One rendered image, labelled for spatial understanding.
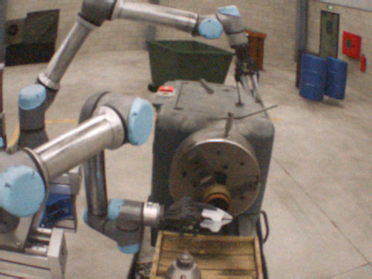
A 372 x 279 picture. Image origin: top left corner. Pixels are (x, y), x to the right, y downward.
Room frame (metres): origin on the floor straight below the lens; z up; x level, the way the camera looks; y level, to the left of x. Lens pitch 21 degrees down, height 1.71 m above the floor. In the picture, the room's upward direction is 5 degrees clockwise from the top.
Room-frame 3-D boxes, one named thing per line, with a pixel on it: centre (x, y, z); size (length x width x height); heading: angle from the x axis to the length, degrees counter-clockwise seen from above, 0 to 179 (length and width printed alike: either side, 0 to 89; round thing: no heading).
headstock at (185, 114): (1.72, -0.10, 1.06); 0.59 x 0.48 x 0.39; 179
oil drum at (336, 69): (7.98, -3.23, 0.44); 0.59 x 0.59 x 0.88
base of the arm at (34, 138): (1.21, 0.56, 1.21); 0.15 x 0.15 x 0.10
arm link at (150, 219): (1.03, 0.08, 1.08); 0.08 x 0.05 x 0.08; 179
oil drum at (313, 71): (7.45, -2.44, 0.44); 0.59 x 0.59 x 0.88
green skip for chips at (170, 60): (6.39, 0.09, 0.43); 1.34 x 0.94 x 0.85; 28
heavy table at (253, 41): (10.26, -1.35, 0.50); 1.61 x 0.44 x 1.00; 16
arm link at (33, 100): (1.22, 0.56, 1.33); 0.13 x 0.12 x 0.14; 6
